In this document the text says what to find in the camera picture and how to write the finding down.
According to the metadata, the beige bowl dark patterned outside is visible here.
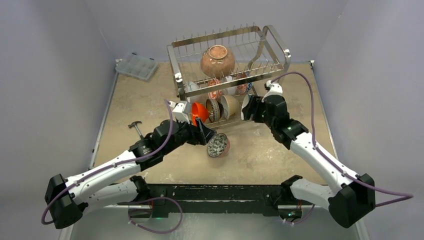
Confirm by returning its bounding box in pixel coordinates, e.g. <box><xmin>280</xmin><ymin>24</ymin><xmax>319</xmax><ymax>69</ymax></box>
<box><xmin>205</xmin><ymin>99</ymin><xmax>224</xmax><ymax>123</ymax></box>

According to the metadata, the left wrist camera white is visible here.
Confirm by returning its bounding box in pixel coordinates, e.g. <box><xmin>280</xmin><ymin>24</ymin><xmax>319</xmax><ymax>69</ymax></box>
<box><xmin>168</xmin><ymin>100</ymin><xmax>192</xmax><ymax>124</ymax></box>

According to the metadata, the orange white floral bowl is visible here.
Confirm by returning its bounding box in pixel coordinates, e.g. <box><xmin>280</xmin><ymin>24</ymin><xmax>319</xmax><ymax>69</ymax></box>
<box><xmin>207</xmin><ymin>78</ymin><xmax>223</xmax><ymax>101</ymax></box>

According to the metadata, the stainless steel dish rack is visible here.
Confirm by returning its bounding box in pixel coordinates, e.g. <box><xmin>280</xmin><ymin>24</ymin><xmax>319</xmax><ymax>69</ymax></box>
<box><xmin>166</xmin><ymin>23</ymin><xmax>292</xmax><ymax>130</ymax></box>

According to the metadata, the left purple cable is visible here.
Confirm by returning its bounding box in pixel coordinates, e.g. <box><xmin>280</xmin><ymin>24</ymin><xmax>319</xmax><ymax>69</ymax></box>
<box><xmin>41</xmin><ymin>98</ymin><xmax>184</xmax><ymax>234</ymax></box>

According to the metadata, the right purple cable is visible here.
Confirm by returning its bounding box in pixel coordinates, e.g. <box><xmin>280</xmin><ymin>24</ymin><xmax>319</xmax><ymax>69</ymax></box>
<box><xmin>269</xmin><ymin>71</ymin><xmax>414</xmax><ymax>226</ymax></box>

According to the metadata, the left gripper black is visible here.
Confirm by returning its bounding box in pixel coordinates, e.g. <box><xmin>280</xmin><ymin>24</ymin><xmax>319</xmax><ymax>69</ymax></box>
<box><xmin>162</xmin><ymin>114</ymin><xmax>216</xmax><ymax>156</ymax></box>

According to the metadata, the purple cable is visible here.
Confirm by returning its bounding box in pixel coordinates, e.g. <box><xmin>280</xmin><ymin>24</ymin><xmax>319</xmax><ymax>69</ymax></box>
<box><xmin>269</xmin><ymin>71</ymin><xmax>414</xmax><ymax>226</ymax></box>
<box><xmin>41</xmin><ymin>98</ymin><xmax>184</xmax><ymax>234</ymax></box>

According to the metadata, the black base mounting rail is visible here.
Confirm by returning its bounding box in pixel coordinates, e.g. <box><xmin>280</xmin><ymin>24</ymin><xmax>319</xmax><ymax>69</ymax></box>
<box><xmin>115</xmin><ymin>183</ymin><xmax>361</xmax><ymax>220</ymax></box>

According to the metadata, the beige bowl brown rim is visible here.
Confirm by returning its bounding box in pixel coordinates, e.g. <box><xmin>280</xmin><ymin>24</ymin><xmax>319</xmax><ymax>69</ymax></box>
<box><xmin>200</xmin><ymin>44</ymin><xmax>236</xmax><ymax>79</ymax></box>

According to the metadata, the black white speckled pink bowl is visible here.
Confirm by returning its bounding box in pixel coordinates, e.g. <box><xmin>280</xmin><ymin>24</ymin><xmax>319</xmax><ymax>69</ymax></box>
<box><xmin>207</xmin><ymin>133</ymin><xmax>231</xmax><ymax>158</ymax></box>

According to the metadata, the white bowl brown outside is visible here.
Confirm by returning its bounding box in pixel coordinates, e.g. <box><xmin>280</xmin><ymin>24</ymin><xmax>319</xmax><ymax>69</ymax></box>
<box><xmin>220</xmin><ymin>95</ymin><xmax>240</xmax><ymax>120</ymax></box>

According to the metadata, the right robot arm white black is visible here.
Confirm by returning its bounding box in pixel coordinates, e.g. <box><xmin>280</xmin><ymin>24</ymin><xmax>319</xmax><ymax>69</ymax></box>
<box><xmin>241</xmin><ymin>94</ymin><xmax>376</xmax><ymax>228</ymax></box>

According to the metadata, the white bowl teal outside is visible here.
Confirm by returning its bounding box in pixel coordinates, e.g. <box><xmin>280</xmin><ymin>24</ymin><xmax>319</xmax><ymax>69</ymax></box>
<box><xmin>240</xmin><ymin>94</ymin><xmax>252</xmax><ymax>119</ymax></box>

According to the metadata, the orange diamond pattern bowl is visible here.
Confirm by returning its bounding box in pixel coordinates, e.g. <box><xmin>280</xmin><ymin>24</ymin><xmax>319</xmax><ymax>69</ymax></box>
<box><xmin>235</xmin><ymin>73</ymin><xmax>253</xmax><ymax>95</ymax></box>

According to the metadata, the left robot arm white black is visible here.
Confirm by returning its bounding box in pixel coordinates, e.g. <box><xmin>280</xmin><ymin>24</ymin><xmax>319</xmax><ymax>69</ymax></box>
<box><xmin>41</xmin><ymin>119</ymin><xmax>217</xmax><ymax>229</ymax></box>

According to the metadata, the black hammer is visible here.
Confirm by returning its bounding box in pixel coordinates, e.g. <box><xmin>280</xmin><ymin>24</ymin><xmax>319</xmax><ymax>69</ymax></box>
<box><xmin>127</xmin><ymin>120</ymin><xmax>144</xmax><ymax>140</ymax></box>

